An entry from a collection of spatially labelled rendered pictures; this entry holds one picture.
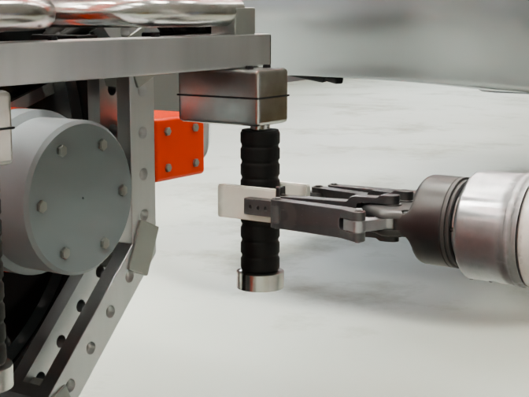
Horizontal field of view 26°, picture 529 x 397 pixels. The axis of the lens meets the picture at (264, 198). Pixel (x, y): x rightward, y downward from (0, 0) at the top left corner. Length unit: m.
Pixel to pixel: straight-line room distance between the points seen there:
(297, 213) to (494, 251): 0.17
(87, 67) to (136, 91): 0.34
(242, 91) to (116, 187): 0.14
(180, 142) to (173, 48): 0.33
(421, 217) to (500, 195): 0.07
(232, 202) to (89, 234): 0.15
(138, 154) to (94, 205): 0.27
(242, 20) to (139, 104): 0.22
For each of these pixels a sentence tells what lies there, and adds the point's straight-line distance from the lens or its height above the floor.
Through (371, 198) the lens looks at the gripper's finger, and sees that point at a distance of 0.96.
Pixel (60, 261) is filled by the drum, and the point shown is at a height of 0.80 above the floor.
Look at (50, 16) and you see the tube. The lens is 0.87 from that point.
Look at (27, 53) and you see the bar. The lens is 0.83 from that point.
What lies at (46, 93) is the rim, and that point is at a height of 0.91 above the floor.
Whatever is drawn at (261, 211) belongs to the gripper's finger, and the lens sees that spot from 1.00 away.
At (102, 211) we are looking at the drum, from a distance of 0.97.
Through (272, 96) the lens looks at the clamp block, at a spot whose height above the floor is 0.93.
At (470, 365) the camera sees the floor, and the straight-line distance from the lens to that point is 3.33.
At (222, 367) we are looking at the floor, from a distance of 3.27.
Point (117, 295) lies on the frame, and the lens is 1.22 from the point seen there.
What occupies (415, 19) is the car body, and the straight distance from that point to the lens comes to 3.43.
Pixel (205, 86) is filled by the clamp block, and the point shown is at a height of 0.93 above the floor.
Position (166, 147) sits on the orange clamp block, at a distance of 1.26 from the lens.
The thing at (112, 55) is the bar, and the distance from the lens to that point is 0.90.
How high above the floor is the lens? 1.00
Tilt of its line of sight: 10 degrees down
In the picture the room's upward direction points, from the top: straight up
